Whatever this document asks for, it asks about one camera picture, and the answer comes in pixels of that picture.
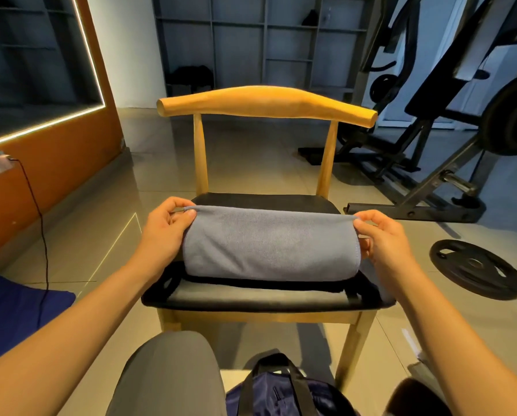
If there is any wooden chair with black seat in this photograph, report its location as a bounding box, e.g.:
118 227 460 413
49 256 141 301
141 86 397 391

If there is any person's right hand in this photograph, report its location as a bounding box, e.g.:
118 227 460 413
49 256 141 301
352 209 415 288

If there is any person's left leg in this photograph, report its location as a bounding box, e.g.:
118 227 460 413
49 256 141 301
107 330 228 416

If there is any grey shelf unit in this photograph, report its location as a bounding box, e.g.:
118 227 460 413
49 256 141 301
152 0 382 105

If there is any black and grey gym machine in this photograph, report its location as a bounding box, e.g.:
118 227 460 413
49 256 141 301
297 0 517 224

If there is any mounted black weight plate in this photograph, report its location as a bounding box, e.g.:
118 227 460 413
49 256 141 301
479 69 517 158

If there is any single blue-grey towel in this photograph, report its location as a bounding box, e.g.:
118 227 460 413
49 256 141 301
181 205 364 283

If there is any wall mirror with light strip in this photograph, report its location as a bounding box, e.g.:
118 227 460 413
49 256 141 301
0 0 107 151

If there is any black cable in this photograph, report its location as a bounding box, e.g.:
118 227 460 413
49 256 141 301
7 155 51 328

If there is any person's left hand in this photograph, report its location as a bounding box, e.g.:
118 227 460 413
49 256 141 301
137 196 198 276

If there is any dark blue mat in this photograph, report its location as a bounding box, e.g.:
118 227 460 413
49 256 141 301
0 264 76 369

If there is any navy blue bag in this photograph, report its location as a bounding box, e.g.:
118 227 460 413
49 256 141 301
225 352 360 416

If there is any person's left forearm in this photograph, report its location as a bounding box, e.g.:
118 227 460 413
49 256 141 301
0 255 168 416

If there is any person's right forearm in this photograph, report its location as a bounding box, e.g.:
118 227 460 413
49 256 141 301
387 266 517 416

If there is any loose black weight plate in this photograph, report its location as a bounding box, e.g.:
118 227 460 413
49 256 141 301
429 239 517 300

